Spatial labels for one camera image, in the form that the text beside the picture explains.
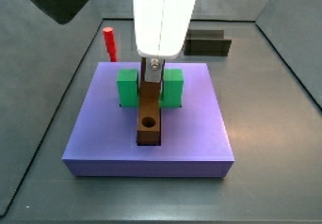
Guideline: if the red peg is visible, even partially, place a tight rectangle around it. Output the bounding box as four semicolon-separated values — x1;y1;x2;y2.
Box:
104;27;118;62

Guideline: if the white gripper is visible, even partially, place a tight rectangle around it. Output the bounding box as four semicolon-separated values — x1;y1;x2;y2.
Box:
134;0;197;83

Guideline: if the brown T-shaped block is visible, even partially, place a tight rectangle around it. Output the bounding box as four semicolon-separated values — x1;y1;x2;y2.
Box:
137;78;162;147

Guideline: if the green U-shaped block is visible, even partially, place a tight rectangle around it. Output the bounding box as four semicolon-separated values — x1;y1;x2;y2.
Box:
117;69;184;107

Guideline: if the purple base block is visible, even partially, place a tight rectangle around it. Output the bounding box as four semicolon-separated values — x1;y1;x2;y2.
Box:
63;62;234;177

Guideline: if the black angle fixture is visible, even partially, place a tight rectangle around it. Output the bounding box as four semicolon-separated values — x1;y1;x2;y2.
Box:
184;29;232;56

